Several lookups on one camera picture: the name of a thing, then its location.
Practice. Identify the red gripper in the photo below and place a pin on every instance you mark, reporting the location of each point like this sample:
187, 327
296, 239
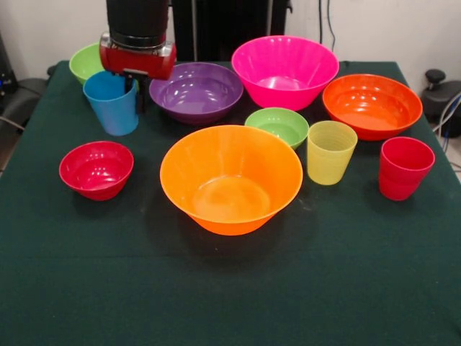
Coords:
138, 63

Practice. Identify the blue cup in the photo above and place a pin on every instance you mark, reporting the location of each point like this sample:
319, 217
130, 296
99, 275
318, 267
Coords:
111, 115

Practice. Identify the red cup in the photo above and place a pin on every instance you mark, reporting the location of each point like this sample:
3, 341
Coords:
399, 176

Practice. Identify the large green bowl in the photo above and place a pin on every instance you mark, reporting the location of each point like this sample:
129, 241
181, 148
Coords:
84, 65

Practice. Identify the purple bowl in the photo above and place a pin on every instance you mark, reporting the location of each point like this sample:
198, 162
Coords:
196, 93

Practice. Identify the black table clamp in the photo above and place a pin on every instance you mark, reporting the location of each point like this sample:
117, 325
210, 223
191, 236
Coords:
52, 70

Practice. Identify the small red bowl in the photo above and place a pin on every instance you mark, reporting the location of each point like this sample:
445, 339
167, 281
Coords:
95, 173

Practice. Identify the large orange bowl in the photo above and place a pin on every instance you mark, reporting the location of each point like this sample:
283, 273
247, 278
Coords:
230, 169

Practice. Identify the black electronics box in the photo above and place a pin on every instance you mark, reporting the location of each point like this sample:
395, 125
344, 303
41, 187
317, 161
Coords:
6, 79

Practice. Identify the small green bowl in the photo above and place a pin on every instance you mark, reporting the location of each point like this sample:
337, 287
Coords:
277, 124

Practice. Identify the pink bowl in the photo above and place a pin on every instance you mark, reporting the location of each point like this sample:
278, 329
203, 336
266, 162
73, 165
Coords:
284, 68

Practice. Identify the dark green tablecloth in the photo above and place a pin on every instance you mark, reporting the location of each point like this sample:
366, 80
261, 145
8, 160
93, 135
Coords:
108, 281

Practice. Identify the yellow cup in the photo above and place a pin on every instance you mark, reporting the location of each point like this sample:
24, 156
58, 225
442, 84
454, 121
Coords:
329, 162

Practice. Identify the red-orange bowl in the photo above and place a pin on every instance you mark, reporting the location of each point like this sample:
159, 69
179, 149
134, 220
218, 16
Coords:
371, 104

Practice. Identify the black equipment with knob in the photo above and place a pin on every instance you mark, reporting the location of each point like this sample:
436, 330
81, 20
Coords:
444, 99

